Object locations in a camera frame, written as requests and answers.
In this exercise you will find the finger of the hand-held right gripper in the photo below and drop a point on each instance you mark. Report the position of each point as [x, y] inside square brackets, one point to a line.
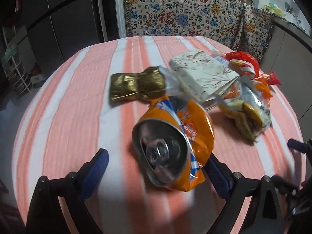
[284, 184]
[297, 146]

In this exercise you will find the printed blanket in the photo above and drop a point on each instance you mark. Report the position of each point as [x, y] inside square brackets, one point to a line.
[185, 12]

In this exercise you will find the white floral tissue pack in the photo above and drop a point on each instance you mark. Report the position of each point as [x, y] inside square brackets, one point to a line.
[204, 75]

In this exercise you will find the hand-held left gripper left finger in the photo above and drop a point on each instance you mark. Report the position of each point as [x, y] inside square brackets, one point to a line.
[95, 171]

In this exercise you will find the crumpled red plastic wrapper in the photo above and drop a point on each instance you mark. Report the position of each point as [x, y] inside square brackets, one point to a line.
[242, 59]

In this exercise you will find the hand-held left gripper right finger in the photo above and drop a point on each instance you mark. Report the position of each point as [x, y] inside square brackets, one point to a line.
[219, 179]

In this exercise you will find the crumpled multicoloured snack bag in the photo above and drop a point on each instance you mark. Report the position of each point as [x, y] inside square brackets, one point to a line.
[251, 112]

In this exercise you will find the long red candy wrapper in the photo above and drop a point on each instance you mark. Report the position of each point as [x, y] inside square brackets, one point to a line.
[269, 78]

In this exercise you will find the gold foil wrapper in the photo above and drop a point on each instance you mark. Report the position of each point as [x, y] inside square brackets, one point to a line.
[136, 84]

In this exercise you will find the pink striped tablecloth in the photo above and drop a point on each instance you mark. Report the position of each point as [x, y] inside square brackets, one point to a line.
[73, 117]

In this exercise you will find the dark refrigerator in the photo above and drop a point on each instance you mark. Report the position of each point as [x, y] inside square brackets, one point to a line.
[63, 17]

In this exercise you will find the crushed orange drink can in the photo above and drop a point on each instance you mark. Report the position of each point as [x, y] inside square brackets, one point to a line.
[170, 143]

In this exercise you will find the yellow green plastic dish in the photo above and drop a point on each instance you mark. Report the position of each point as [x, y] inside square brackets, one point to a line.
[274, 10]

